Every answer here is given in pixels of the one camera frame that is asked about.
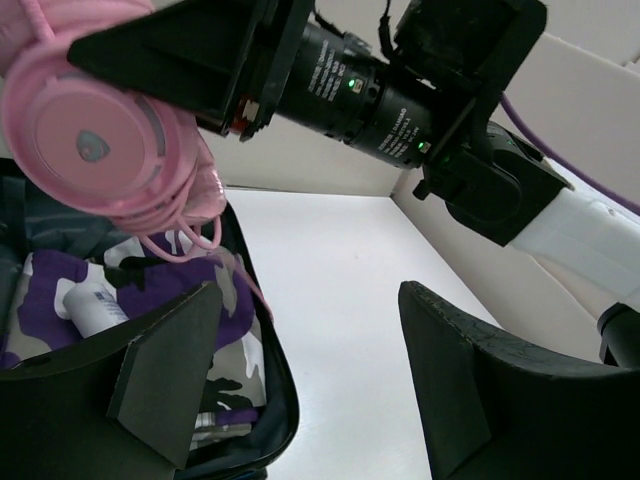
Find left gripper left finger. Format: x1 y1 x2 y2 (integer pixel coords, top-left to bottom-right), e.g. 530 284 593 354
1 283 222 479

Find pink headphones with cable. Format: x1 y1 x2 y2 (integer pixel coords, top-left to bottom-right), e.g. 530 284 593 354
1 1 227 258

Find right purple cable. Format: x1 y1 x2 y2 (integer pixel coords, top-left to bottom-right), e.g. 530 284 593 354
499 92 640 214

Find purple camouflage clothing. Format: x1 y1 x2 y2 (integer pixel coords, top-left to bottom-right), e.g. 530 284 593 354
1 238 267 448

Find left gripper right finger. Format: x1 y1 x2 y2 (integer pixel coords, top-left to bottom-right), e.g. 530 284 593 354
398 281 639 479

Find white small bottle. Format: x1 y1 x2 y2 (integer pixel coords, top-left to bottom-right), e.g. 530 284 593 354
62 282 129 338

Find blue kids suitcase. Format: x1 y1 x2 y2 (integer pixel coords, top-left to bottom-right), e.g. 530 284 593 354
1 159 299 479

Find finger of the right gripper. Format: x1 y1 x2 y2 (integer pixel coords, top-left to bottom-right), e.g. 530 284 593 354
67 0 260 135

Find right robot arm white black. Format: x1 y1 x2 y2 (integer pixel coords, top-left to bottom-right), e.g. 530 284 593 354
67 1 639 368

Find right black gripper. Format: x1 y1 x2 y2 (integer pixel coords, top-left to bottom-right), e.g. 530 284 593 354
219 1 433 169

